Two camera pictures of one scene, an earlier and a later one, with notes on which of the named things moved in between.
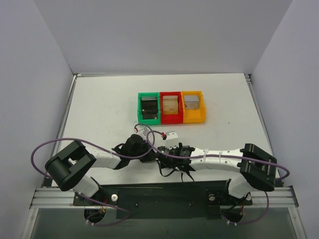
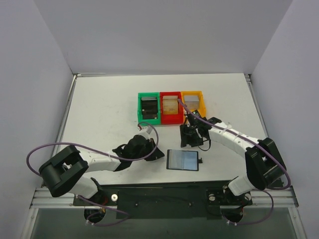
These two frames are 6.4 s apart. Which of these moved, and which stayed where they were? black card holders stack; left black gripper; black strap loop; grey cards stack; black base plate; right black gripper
Moved: right black gripper; black strap loop
Stayed: black card holders stack; grey cards stack; black base plate; left black gripper
